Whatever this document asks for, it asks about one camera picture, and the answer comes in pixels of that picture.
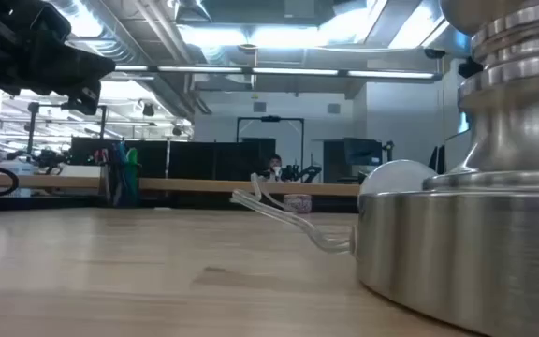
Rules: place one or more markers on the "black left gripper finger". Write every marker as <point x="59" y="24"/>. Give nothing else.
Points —
<point x="87" y="98"/>
<point x="77" y="65"/>

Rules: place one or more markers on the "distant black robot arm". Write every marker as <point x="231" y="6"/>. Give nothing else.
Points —
<point x="304" y="174"/>

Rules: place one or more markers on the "white plastic box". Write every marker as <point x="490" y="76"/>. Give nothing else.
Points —
<point x="17" y="168"/>

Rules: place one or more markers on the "black office partition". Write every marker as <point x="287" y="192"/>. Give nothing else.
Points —
<point x="194" y="161"/>

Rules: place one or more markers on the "large tan desk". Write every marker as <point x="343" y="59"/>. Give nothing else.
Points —
<point x="194" y="186"/>

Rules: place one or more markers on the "person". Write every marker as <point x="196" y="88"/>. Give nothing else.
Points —
<point x="275" y="164"/>

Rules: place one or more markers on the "long ceiling light strip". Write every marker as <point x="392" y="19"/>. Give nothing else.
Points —
<point x="293" y="71"/>

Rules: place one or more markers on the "black computer monitor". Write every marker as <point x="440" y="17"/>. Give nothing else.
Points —
<point x="363" y="150"/>

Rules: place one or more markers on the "black gantry frame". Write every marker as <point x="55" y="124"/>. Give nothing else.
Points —
<point x="269" y="119"/>

